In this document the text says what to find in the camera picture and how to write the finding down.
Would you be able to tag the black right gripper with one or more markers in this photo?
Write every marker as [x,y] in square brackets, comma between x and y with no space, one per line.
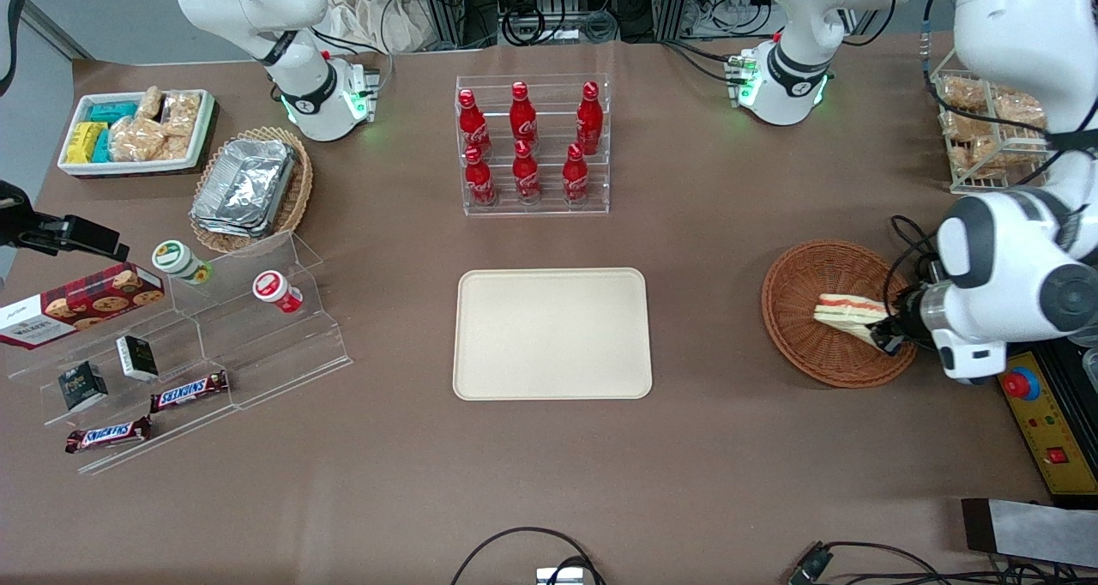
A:
[41,232]

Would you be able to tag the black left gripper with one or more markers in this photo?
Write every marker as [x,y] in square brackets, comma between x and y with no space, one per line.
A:
[906,311]

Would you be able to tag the triangular sandwich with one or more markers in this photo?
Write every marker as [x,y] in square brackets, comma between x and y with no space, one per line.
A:
[845,313]

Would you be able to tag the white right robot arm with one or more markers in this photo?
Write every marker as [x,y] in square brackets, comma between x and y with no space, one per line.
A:
[313,96]

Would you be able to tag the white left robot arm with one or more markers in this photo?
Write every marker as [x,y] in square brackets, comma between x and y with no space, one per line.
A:
[1012,268]

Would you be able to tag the brown round wicker basket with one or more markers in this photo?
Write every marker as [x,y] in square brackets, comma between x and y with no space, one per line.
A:
[806,345]

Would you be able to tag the tan oval wicker basket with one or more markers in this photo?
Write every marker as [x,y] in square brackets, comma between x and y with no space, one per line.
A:
[300,190]

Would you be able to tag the cream rectangular tray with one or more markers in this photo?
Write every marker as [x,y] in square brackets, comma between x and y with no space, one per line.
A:
[553,336]

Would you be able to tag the red tartan cookie box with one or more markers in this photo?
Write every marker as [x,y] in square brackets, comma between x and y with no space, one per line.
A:
[77,306]

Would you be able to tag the white rectangular snack bin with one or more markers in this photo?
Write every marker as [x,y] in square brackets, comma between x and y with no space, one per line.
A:
[129,167]

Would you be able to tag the teal snack package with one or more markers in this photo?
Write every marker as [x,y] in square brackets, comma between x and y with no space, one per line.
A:
[111,111]
[102,147]

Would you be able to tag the yellow snack package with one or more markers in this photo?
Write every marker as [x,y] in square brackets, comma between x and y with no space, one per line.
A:
[84,141]

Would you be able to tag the white cup with green lid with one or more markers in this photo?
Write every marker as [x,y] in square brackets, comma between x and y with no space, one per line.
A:
[180,262]

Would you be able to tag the clear bag of brown snacks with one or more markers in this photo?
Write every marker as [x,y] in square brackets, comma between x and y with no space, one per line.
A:
[1021,110]
[961,129]
[150,103]
[962,93]
[135,139]
[177,147]
[182,113]
[986,152]

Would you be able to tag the small black box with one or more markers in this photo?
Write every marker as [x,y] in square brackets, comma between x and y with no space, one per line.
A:
[137,358]
[83,386]

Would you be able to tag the stack of foil containers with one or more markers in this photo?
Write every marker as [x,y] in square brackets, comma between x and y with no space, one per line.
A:
[244,186]

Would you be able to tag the yellow black emergency stop box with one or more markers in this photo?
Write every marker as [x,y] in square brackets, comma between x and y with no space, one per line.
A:
[1042,431]

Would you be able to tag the brown Snickers bar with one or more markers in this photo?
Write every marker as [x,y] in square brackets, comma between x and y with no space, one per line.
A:
[189,390]
[109,435]

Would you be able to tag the white cup with red lid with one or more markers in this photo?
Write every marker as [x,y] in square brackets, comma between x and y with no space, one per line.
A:
[276,292]

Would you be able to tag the clear acrylic stepped display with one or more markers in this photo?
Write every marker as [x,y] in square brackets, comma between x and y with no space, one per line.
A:
[257,353]

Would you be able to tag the grey flat plate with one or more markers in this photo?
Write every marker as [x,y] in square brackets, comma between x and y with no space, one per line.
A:
[1029,532]

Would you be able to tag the red cola bottle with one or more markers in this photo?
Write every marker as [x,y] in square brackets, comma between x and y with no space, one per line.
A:
[526,173]
[522,113]
[589,117]
[479,177]
[472,122]
[575,176]

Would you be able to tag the beige crumpled cloth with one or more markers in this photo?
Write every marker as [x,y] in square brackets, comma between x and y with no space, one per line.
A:
[369,10]

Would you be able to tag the clear acrylic bottle rack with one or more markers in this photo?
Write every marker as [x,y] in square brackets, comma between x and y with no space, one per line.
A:
[536,208]

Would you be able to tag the silver connector box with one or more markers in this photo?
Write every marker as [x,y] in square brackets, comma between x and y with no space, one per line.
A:
[559,576]

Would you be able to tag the aluminium frame post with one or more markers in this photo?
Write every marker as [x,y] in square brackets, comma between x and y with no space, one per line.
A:
[673,2]
[446,6]

